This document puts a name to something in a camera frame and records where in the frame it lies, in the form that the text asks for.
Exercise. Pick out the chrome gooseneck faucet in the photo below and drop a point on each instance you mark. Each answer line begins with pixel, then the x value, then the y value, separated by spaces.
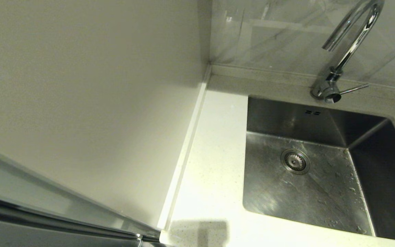
pixel 329 87

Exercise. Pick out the stainless steel sink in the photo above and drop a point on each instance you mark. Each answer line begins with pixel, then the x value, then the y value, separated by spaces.
pixel 273 192

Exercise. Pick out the round metal drain strainer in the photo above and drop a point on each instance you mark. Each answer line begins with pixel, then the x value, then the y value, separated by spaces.
pixel 295 161

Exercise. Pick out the white cabinet side panel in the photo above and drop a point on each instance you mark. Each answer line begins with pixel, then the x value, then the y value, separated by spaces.
pixel 81 85

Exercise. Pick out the glossy grey appliance door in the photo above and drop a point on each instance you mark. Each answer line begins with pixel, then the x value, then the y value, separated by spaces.
pixel 12 192

